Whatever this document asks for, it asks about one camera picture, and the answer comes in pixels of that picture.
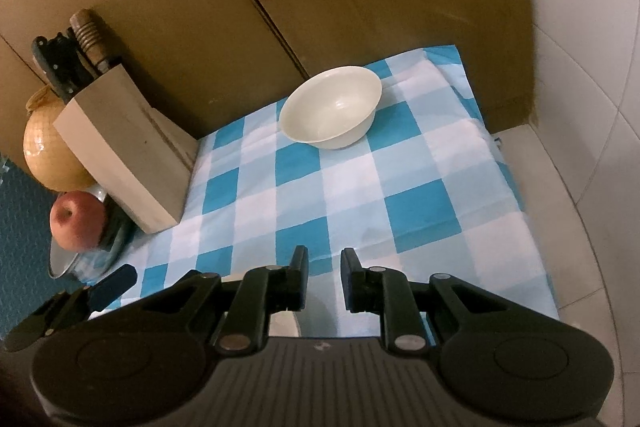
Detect wooden knife block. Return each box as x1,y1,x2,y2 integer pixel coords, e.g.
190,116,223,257
52,63,201,235

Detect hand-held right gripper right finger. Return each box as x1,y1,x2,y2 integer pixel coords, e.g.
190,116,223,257
340,248,507,353

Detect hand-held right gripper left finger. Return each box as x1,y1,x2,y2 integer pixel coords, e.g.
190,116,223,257
139,245,310,353

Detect white bowl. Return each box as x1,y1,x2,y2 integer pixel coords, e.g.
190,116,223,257
279,66,383,150

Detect teal foam mat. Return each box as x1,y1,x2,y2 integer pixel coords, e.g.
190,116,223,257
0,152,66,338

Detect blue white checkered tablecloth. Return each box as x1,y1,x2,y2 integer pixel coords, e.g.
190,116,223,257
80,43,561,338

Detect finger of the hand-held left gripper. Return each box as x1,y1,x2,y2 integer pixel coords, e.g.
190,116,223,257
4,263,138,353

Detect steel pot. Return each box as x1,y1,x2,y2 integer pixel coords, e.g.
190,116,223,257
75,227,138,285

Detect yellow pomelo in net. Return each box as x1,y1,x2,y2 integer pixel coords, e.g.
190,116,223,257
22,84,98,192

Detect black knife handles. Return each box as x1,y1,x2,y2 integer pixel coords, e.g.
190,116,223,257
31,32,96,105

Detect red yellow apple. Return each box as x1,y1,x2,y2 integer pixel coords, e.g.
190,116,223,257
49,191,108,252

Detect wooden ridged handle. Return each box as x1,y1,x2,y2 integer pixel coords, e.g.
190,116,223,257
69,8,125,75

